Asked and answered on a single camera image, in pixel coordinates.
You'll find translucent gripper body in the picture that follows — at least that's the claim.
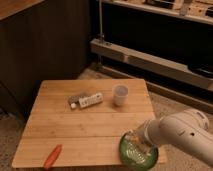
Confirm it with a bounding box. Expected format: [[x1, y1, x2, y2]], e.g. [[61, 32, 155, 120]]
[[125, 130, 150, 154]]

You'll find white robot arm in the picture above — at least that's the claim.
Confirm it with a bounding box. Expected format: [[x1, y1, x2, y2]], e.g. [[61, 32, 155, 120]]
[[119, 109, 213, 170]]

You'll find green ceramic bowl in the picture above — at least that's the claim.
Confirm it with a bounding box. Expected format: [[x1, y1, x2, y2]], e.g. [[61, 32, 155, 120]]
[[119, 133, 159, 171]]

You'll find translucent plastic cup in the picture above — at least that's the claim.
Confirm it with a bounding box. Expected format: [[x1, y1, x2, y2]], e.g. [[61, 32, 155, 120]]
[[112, 84, 129, 106]]

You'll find wooden table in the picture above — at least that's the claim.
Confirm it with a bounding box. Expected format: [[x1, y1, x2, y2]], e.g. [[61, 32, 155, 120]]
[[11, 78, 168, 169]]

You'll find small white cap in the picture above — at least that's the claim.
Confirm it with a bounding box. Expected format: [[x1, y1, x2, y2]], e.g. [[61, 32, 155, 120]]
[[70, 103, 76, 109]]

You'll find grey scouring pad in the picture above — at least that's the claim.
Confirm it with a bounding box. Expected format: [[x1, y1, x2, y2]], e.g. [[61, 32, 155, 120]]
[[68, 93, 89, 104]]

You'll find grey metal shelf beam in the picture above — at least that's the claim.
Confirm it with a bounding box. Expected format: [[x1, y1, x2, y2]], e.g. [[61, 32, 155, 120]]
[[90, 39, 213, 92]]

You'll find orange carrot toy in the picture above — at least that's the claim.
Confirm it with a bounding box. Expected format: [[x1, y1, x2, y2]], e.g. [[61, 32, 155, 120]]
[[43, 144, 62, 170]]

